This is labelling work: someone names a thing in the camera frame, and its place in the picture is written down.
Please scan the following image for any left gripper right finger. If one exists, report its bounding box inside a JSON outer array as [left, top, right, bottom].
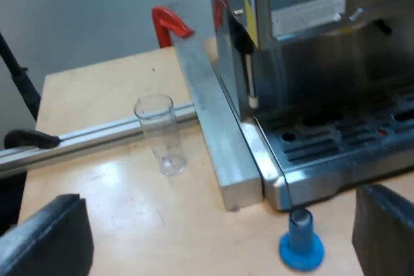
[[351, 184, 414, 276]]

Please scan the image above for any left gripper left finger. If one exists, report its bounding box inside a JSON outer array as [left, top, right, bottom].
[[0, 193, 95, 276]]

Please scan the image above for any blue tamper with steel top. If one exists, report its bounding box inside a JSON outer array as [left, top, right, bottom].
[[279, 207, 325, 273]]

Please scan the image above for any clear measuring glass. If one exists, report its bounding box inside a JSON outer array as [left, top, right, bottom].
[[134, 93, 188, 177]]

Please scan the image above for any steel espresso machine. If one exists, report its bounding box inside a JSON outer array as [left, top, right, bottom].
[[206, 0, 414, 213]]

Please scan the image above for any metal block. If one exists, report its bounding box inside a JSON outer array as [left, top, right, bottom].
[[170, 30, 263, 212]]

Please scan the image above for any red clamp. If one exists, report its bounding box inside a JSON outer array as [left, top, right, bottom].
[[151, 5, 195, 49]]

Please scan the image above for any black clamp handle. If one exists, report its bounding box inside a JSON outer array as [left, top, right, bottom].
[[4, 129, 61, 149]]

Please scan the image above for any aluminium rail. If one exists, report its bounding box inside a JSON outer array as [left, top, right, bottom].
[[0, 102, 199, 176]]

